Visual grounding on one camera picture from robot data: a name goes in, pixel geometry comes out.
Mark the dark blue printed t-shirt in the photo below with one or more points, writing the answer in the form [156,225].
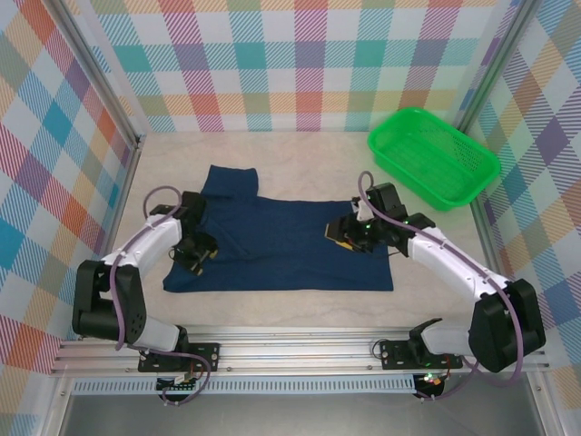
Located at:
[281,254]

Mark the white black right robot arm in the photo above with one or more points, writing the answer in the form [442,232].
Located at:
[454,263]

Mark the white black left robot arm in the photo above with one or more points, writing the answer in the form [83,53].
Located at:
[136,245]

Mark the green plastic basket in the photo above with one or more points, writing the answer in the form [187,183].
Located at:
[395,145]

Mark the aluminium side rail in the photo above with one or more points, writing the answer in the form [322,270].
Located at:
[127,191]
[490,236]

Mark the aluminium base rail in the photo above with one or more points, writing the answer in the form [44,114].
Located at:
[295,352]

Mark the aluminium frame post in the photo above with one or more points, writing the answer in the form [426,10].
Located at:
[495,68]
[100,77]

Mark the grey metal base plate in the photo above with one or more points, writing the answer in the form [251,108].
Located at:
[295,418]

